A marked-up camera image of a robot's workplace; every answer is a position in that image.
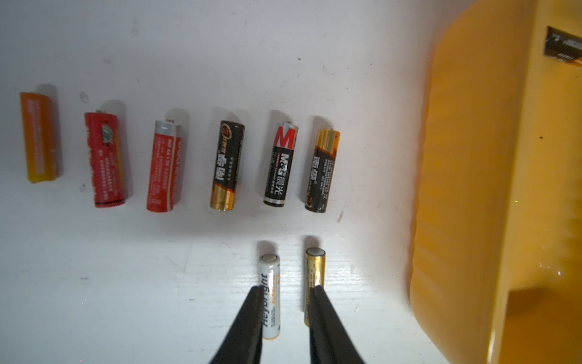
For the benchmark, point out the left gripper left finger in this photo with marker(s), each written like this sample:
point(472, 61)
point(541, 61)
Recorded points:
point(243, 342)

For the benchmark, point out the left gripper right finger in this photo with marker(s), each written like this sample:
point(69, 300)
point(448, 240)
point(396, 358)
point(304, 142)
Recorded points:
point(329, 341)

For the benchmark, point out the white rectangular battery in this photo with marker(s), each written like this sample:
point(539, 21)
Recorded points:
point(269, 279)

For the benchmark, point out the yellow plastic storage tray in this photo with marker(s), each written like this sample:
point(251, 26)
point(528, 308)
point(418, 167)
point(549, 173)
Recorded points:
point(496, 250)

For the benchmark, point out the black red silver battery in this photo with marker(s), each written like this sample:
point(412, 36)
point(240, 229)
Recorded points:
point(280, 165)

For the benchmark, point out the red white battery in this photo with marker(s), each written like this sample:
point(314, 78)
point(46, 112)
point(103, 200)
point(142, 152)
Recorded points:
point(165, 165)

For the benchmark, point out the red chinese label battery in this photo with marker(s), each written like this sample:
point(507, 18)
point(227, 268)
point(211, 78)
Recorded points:
point(105, 159)

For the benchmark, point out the orange battery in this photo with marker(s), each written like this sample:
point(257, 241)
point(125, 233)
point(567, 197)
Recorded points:
point(39, 140)

